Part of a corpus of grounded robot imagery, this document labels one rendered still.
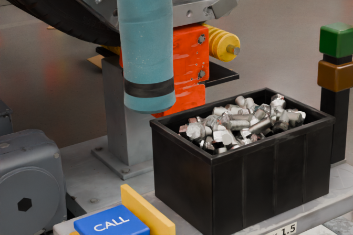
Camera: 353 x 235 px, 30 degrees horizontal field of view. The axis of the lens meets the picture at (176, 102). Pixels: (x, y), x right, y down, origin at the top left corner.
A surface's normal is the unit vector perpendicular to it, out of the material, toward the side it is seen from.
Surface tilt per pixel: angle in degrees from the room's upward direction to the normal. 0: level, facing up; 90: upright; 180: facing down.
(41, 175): 90
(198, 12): 90
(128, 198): 90
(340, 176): 0
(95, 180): 0
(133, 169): 0
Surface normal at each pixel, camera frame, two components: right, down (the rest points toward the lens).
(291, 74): -0.04, -0.92
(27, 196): 0.54, 0.31
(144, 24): 0.01, 0.41
